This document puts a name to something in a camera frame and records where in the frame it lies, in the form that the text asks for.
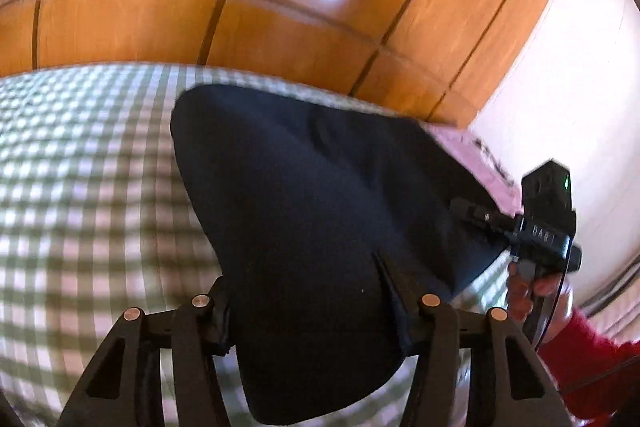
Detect black pants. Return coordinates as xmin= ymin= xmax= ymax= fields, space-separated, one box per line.
xmin=170 ymin=84 xmax=501 ymax=425

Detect person's right hand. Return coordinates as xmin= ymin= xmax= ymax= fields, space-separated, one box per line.
xmin=506 ymin=261 xmax=574 ymax=348

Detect pink pillow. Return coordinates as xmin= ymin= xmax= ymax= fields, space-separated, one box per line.
xmin=421 ymin=122 xmax=523 ymax=217

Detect green white checkered bedsheet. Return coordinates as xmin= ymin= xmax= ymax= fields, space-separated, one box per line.
xmin=0 ymin=62 xmax=516 ymax=427

